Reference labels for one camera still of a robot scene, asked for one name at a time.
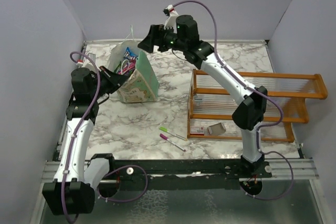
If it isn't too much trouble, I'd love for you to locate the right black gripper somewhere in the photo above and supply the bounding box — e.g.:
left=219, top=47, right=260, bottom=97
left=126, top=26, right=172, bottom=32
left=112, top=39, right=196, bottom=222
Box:
left=138, top=24, right=187, bottom=54

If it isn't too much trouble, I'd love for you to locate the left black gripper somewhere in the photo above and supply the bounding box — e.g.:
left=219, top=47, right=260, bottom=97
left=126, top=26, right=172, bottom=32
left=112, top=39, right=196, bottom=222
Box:
left=90, top=65, right=129, bottom=99

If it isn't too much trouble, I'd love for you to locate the blue candy packet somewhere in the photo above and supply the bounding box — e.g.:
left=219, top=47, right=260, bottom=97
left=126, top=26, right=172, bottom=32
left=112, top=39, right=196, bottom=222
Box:
left=123, top=47, right=139, bottom=61

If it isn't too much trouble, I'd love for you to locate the green printed paper bag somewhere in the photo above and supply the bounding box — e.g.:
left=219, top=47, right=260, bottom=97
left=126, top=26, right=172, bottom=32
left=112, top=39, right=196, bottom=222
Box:
left=107, top=28, right=159, bottom=103

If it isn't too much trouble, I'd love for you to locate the purple snack packet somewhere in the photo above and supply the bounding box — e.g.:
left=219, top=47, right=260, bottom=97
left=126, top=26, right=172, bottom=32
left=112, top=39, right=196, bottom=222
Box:
left=114, top=59, right=136, bottom=76

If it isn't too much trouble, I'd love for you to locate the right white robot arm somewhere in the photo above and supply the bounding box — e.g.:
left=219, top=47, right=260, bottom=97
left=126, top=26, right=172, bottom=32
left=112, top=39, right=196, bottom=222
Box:
left=138, top=15, right=267, bottom=177

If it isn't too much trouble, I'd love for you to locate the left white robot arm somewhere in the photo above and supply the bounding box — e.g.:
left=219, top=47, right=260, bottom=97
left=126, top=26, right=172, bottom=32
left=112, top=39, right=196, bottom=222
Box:
left=42, top=66, right=128, bottom=216

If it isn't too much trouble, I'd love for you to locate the green capped pen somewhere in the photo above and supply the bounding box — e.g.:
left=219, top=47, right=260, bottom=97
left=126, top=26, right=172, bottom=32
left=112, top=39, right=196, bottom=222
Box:
left=159, top=126, right=187, bottom=141

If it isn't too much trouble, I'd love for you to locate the purple capped pen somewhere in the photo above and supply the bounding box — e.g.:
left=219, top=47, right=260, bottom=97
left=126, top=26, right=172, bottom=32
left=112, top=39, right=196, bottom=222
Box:
left=160, top=133, right=186, bottom=152

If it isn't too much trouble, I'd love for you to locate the red white card box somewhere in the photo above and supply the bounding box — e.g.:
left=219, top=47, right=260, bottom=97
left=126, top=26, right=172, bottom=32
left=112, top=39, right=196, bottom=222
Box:
left=190, top=126, right=205, bottom=135

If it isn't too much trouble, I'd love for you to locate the small open cardboard box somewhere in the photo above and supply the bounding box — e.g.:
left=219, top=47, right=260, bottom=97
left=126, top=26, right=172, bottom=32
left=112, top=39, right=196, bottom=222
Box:
left=207, top=123, right=226, bottom=136

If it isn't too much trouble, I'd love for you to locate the wooden rack with clear rods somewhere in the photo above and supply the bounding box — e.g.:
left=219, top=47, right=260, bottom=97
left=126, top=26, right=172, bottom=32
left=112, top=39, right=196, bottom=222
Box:
left=187, top=70, right=328, bottom=143

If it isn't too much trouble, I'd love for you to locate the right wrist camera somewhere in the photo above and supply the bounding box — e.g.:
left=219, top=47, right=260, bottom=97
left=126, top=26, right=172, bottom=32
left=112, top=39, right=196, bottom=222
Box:
left=163, top=5, right=179, bottom=30

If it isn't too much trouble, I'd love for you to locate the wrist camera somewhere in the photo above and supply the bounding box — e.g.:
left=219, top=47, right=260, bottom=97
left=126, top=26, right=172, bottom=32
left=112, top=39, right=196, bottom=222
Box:
left=76, top=53, right=100, bottom=73
left=163, top=5, right=179, bottom=30

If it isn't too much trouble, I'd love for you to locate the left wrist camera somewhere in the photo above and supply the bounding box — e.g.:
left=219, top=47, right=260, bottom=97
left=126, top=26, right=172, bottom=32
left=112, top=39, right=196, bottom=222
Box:
left=76, top=53, right=100, bottom=73

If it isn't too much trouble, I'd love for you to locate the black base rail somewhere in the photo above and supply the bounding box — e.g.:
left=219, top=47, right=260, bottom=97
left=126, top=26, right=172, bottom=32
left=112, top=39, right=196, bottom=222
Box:
left=98, top=158, right=271, bottom=197

